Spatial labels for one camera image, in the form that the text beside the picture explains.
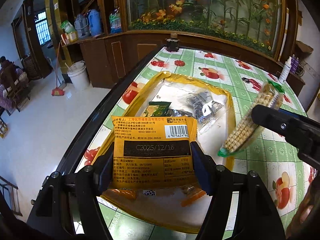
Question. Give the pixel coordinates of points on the red broom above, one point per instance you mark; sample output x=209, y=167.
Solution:
x=57, y=91

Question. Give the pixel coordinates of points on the small orange snack packet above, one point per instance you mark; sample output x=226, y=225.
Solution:
x=128, y=194

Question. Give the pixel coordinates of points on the blue thermos flask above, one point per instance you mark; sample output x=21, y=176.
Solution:
x=94, y=22

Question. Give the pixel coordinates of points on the purple bottles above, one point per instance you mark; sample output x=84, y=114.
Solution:
x=294, y=64

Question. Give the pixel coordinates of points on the white spray bottle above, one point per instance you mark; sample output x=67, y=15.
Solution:
x=286, y=70

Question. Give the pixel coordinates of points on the silver foil snack bag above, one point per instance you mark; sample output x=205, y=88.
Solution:
x=178, y=113

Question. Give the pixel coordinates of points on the green edged cracker pack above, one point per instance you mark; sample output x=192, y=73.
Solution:
x=270, y=97

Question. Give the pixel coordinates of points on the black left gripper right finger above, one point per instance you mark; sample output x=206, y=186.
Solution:
x=217, y=182

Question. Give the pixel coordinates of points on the right hand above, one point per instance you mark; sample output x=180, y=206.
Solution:
x=305, y=223

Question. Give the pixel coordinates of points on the floral landscape glass panel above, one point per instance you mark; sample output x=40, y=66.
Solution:
x=252, y=23

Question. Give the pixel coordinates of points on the fruit pattern green tablecloth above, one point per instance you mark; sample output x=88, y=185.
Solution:
x=286, y=177

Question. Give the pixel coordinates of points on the dark green snack packet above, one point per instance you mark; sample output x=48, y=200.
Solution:
x=157, y=108

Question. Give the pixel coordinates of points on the dark glass ink bottle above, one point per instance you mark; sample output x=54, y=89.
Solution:
x=172, y=43

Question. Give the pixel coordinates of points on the orange cracker pack barcode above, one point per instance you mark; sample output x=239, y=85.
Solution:
x=153, y=152

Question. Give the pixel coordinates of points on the long orange biscuit pack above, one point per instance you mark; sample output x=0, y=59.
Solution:
x=192, y=194

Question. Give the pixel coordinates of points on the wooden cabinet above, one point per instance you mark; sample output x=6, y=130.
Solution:
x=110, y=57

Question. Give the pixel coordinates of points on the grey thermos flask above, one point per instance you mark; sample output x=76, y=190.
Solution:
x=82, y=26

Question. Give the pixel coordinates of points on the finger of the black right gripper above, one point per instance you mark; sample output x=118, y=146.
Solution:
x=297, y=130

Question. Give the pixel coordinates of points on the green white bag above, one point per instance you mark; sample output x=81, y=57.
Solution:
x=67, y=27

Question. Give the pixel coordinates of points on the clear plastic snack bag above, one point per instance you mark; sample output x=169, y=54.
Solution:
x=202, y=107

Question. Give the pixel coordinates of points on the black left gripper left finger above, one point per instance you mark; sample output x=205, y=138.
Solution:
x=90, y=182

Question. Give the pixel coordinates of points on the white plastic bucket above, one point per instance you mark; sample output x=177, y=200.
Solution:
x=77, y=73

